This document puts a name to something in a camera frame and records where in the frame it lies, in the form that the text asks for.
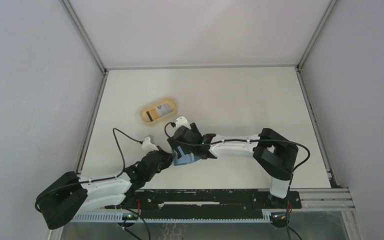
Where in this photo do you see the card in beige tray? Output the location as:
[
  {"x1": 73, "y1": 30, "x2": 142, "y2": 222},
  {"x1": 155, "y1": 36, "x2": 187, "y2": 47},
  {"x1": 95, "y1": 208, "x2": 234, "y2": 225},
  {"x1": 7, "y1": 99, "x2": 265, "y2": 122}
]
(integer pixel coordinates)
[{"x1": 145, "y1": 103, "x2": 173, "y2": 122}]

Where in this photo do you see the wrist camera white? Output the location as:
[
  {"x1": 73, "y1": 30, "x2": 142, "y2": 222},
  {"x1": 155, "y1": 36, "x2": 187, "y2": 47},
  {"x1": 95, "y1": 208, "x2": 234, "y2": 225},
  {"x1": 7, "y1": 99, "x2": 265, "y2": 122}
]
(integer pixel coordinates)
[
  {"x1": 141, "y1": 135, "x2": 159, "y2": 153},
  {"x1": 174, "y1": 116, "x2": 192, "y2": 130}
]

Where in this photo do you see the beige oval tray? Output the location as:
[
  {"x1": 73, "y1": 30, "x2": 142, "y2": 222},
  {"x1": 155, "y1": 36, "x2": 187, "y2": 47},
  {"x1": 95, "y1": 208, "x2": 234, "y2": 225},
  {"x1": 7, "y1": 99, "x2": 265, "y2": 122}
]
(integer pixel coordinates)
[{"x1": 139, "y1": 97, "x2": 178, "y2": 126}]

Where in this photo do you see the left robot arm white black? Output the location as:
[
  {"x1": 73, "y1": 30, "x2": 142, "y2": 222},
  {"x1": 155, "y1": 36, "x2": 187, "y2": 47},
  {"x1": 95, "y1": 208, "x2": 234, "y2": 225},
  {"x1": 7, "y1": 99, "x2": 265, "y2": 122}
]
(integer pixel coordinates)
[{"x1": 34, "y1": 149, "x2": 174, "y2": 230}]

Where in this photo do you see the right black camera cable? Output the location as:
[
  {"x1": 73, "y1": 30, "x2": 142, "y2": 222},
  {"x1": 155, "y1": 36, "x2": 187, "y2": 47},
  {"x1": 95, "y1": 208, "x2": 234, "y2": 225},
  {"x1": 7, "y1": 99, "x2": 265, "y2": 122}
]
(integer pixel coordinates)
[{"x1": 163, "y1": 121, "x2": 311, "y2": 173}]

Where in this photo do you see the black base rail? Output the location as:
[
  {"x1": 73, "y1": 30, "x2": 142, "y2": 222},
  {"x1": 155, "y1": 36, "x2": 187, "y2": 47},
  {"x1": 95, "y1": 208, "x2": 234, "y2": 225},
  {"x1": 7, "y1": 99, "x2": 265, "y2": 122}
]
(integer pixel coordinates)
[{"x1": 107, "y1": 188, "x2": 302, "y2": 221}]

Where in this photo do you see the aluminium table frame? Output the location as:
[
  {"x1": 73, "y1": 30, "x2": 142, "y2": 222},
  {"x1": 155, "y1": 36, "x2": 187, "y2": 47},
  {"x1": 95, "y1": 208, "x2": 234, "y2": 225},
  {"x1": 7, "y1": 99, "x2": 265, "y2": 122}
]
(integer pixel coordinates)
[{"x1": 47, "y1": 0, "x2": 367, "y2": 240}]

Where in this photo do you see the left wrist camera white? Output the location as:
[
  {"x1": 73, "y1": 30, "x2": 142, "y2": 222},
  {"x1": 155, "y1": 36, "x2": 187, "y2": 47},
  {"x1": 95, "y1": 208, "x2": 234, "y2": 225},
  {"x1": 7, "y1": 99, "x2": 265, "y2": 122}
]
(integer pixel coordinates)
[{"x1": 141, "y1": 135, "x2": 159, "y2": 153}]

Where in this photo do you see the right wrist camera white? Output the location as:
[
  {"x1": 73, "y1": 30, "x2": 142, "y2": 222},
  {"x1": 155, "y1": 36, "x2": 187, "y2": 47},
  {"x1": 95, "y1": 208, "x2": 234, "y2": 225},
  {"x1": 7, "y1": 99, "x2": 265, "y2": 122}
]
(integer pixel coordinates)
[{"x1": 174, "y1": 116, "x2": 192, "y2": 130}]

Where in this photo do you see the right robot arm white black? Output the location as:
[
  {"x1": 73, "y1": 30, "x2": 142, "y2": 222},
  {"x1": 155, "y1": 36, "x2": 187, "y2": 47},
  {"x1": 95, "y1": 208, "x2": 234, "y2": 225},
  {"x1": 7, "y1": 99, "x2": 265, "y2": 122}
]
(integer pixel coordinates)
[{"x1": 167, "y1": 123, "x2": 299, "y2": 208}]

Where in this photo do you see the blue leather card holder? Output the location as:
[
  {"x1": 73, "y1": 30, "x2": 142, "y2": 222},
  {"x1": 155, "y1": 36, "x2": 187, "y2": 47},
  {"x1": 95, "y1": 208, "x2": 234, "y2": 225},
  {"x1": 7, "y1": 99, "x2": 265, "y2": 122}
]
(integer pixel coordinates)
[{"x1": 172, "y1": 153, "x2": 200, "y2": 166}]

